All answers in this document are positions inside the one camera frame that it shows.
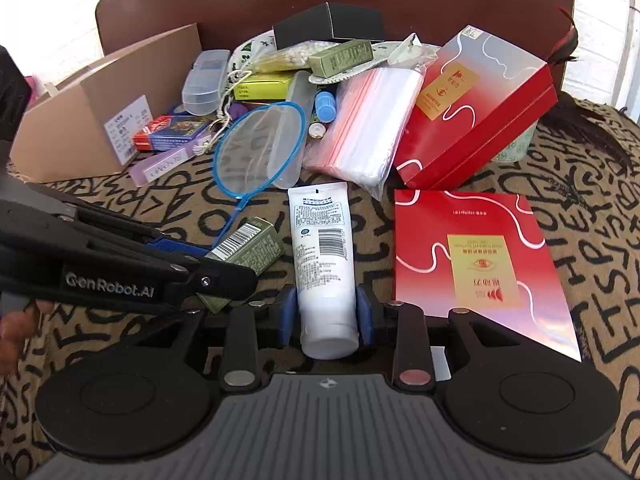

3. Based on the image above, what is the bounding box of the brown cardboard box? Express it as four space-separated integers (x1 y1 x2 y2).
9 23 204 184

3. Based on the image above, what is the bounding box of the letter print blanket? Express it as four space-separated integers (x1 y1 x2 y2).
0 97 640 480

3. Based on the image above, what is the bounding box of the teal patterned box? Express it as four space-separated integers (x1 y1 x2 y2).
491 124 539 164

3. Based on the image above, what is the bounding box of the playing cards box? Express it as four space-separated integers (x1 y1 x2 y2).
132 114 214 153

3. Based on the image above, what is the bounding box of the white cream tube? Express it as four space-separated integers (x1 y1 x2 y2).
287 183 361 360

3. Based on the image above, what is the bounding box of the flat red gift box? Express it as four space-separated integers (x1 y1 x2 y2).
393 189 584 362

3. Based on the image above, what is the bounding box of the white drawstring bag green print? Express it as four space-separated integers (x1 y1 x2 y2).
200 30 282 157

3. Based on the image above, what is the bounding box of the yellow box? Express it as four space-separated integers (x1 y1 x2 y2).
232 70 297 101

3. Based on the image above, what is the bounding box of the translucent long plastic case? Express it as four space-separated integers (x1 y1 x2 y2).
270 70 319 189

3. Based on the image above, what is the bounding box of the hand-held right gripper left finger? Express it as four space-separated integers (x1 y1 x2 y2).
125 284 301 394

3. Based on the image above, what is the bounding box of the clear glasses case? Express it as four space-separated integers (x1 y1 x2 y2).
181 48 230 116

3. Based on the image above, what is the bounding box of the small green box with barcode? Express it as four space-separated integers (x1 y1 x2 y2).
196 217 286 317

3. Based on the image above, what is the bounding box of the blue hand net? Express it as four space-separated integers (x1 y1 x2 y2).
213 101 307 232

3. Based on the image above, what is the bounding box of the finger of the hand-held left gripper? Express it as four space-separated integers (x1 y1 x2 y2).
167 256 259 313
65 199 212 259

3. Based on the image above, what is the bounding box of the dark feather duster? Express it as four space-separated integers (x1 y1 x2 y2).
536 6 634 177

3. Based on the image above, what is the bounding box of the stack of zip bags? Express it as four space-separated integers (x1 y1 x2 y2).
302 67 427 202

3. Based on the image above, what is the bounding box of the patterned paper plate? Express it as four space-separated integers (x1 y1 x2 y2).
307 67 364 85

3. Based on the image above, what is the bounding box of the small blue bottle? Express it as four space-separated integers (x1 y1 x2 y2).
313 90 339 124

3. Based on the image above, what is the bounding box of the black cardboard box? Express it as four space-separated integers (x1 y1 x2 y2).
272 2 386 51

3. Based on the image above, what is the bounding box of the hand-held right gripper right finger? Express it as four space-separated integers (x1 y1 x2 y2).
355 284 531 392

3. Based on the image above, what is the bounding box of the small purple object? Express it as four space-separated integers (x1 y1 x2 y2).
219 101 250 122

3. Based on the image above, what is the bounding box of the person's left hand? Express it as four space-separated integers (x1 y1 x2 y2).
0 299 55 377

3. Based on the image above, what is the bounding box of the clear plastic wrapper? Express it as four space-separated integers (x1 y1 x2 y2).
384 32 442 69

